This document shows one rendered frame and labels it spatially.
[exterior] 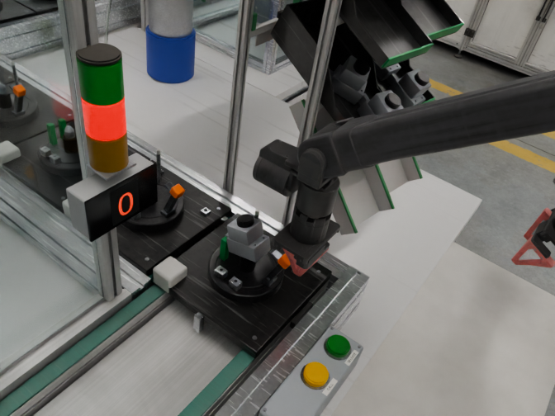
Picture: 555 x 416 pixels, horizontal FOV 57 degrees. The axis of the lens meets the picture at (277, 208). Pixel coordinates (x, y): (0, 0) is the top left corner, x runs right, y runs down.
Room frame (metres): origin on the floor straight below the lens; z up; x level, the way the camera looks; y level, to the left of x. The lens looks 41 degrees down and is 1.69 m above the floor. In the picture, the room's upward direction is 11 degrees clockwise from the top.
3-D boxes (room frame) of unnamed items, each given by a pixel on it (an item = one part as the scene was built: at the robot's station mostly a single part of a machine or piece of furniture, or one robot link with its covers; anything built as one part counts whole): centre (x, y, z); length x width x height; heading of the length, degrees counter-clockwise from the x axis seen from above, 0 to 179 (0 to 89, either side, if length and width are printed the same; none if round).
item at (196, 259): (0.63, 0.04, 0.96); 0.24 x 0.24 x 0.02; 61
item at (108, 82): (0.53, 0.23, 1.38); 0.05 x 0.05 x 0.05
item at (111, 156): (0.53, 0.23, 1.28); 0.05 x 0.05 x 0.05
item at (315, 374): (0.45, -0.11, 0.96); 0.04 x 0.04 x 0.02
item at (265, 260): (0.63, 0.04, 0.98); 0.14 x 0.14 x 0.02
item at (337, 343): (0.52, -0.14, 0.96); 0.04 x 0.04 x 0.02
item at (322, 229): (0.58, -0.05, 1.17); 0.10 x 0.07 x 0.07; 151
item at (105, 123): (0.53, 0.23, 1.33); 0.05 x 0.05 x 0.05
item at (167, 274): (0.60, 0.17, 0.97); 0.05 x 0.05 x 0.04; 61
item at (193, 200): (0.76, 0.26, 1.01); 0.24 x 0.24 x 0.13; 61
